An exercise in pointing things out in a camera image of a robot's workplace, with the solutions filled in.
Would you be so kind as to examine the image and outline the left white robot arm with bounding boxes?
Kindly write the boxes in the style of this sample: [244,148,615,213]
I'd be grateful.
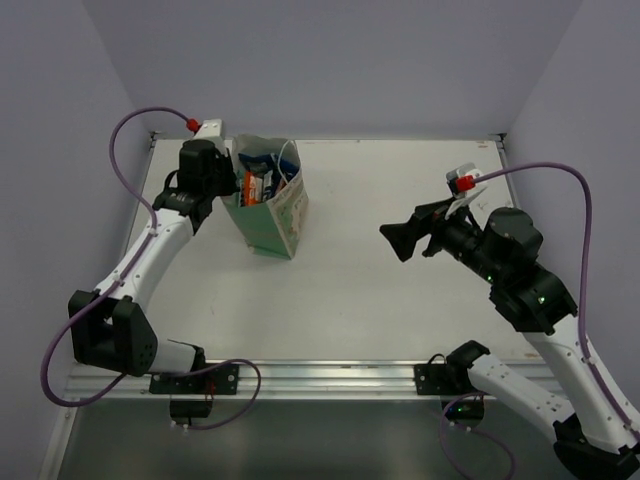
[68,138,237,393]

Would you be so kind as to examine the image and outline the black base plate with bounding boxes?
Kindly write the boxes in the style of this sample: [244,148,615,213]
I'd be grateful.
[149,363,239,396]
[413,363,473,396]

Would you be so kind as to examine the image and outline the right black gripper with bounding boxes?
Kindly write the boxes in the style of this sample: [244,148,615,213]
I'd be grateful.
[380,194,506,287]

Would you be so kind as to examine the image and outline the blue snack packet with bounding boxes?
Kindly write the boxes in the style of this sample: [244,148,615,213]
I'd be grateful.
[239,154,300,202]

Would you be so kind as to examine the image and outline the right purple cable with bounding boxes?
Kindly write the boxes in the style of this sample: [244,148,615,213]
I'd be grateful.
[439,162,640,480]

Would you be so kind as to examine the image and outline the green printed paper bag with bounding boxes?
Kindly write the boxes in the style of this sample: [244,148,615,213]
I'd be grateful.
[223,134,309,260]

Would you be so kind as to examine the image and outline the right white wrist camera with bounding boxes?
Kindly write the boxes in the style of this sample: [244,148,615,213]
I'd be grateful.
[446,163,486,218]

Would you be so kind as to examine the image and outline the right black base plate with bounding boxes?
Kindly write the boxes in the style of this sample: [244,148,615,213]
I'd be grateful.
[413,363,473,396]

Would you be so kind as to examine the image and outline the orange snack packet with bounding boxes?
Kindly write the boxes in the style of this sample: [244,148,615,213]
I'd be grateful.
[240,171,264,207]

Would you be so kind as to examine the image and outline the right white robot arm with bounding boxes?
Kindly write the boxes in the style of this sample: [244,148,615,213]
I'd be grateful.
[379,199,639,479]

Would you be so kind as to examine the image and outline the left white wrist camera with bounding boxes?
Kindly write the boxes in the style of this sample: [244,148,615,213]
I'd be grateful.
[192,119,226,153]

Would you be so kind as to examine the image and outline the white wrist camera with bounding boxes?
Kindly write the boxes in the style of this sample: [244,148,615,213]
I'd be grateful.
[446,163,486,218]
[192,119,226,153]

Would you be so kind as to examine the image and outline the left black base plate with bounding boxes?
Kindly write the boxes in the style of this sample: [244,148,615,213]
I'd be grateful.
[149,363,239,396]

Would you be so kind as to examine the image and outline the aluminium mounting rail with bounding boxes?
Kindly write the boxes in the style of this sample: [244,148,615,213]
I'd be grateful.
[64,357,566,401]

